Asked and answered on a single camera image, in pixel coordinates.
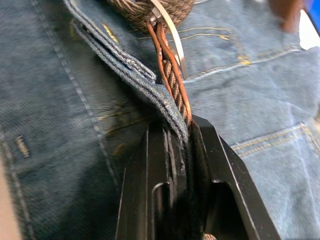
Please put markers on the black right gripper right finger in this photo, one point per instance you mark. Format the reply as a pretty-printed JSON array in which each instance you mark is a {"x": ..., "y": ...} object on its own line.
[{"x": 225, "y": 187}]

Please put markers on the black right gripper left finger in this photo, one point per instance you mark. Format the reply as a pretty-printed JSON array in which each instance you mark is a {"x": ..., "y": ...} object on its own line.
[{"x": 145, "y": 187}]

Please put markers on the blue denim shorts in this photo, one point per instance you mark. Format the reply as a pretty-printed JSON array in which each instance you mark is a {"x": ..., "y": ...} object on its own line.
[{"x": 250, "y": 87}]

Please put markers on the brown braided belt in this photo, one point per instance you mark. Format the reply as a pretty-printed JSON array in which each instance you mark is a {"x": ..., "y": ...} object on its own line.
[{"x": 175, "y": 82}]

